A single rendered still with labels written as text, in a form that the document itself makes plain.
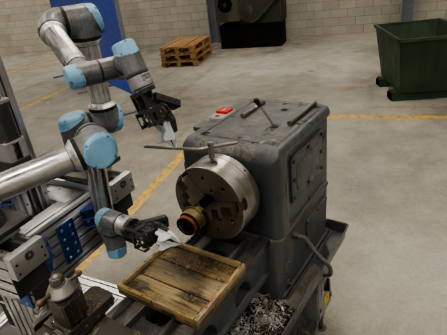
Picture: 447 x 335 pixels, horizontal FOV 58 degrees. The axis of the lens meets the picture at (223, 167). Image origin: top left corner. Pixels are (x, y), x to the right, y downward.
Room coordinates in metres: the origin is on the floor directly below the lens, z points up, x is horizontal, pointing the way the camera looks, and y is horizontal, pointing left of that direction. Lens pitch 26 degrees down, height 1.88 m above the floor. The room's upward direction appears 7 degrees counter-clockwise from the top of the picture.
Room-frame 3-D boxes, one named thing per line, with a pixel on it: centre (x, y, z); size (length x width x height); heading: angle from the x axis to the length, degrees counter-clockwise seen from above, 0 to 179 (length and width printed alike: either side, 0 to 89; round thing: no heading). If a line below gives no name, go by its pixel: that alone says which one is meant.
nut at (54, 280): (0.88, 0.49, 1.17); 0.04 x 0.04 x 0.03
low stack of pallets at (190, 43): (9.53, 0.51, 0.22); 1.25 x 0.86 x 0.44; 162
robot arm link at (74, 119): (1.64, 0.60, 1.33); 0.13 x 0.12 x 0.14; 120
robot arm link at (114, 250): (1.28, 0.45, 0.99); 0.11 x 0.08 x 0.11; 26
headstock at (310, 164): (1.68, -0.18, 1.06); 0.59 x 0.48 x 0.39; 144
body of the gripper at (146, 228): (1.16, 0.31, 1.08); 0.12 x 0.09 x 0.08; 54
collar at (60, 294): (0.88, 0.49, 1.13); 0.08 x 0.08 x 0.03
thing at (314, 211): (1.68, -0.17, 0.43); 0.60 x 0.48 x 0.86; 144
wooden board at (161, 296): (1.14, 0.20, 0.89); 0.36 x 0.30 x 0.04; 54
